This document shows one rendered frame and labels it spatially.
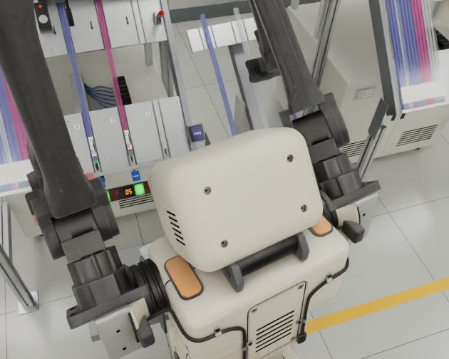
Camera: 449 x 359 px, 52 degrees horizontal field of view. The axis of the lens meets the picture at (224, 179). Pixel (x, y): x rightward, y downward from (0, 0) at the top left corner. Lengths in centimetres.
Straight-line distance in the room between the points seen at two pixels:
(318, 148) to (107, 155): 83
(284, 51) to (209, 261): 41
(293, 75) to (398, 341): 147
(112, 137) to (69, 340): 89
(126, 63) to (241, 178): 153
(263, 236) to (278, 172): 9
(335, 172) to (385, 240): 154
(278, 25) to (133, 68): 126
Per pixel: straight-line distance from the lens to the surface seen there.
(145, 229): 220
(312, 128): 82
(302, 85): 83
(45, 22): 150
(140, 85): 194
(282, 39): 84
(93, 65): 208
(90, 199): 67
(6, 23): 53
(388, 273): 223
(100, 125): 149
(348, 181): 81
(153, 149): 149
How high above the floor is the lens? 182
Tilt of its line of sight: 50 degrees down
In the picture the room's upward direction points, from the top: 4 degrees clockwise
